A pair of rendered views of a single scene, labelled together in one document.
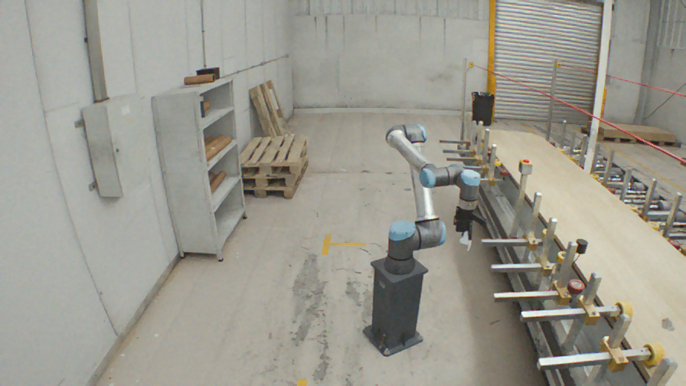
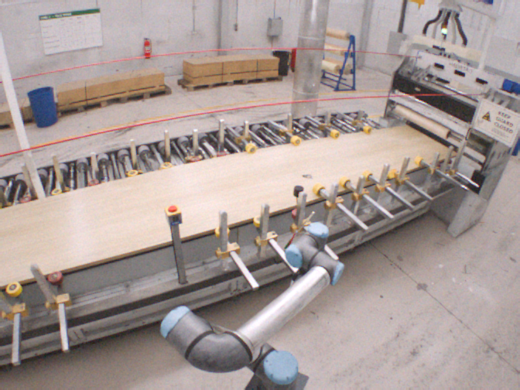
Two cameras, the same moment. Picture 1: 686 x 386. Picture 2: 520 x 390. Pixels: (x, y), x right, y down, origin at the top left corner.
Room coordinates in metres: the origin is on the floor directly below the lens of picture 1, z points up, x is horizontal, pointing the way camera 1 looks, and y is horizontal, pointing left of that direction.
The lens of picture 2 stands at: (2.39, 0.06, 2.13)
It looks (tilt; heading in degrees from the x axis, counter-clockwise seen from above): 34 degrees down; 232
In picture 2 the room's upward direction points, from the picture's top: 4 degrees clockwise
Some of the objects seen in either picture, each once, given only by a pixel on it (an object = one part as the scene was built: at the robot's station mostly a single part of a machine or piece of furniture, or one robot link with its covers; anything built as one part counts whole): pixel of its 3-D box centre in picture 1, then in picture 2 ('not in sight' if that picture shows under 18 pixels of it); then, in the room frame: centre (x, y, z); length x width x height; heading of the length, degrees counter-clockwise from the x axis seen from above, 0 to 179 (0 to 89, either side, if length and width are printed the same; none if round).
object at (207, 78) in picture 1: (199, 79); not in sight; (3.42, 1.31, 1.59); 0.30 x 0.08 x 0.08; 86
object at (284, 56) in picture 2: not in sight; (281, 63); (-3.64, -7.18, 0.36); 0.58 x 0.56 x 0.72; 86
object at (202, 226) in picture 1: (204, 165); not in sight; (3.31, 1.31, 0.78); 0.90 x 0.45 x 1.55; 176
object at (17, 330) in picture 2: (475, 168); (18, 326); (2.95, -1.12, 0.82); 0.43 x 0.03 x 0.04; 83
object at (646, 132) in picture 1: (632, 131); not in sight; (7.34, -7.13, 0.23); 2.41 x 0.77 x 0.17; 88
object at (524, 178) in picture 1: (519, 206); (178, 254); (2.00, -1.10, 0.93); 0.05 x 0.05 x 0.45; 83
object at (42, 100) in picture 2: not in sight; (44, 106); (2.74, -6.69, 0.36); 0.59 x 0.57 x 0.73; 86
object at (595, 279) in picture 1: (579, 319); (329, 213); (0.99, -0.99, 0.87); 0.03 x 0.03 x 0.48; 83
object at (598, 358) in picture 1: (600, 358); (367, 198); (0.71, -0.89, 0.95); 0.50 x 0.04 x 0.04; 83
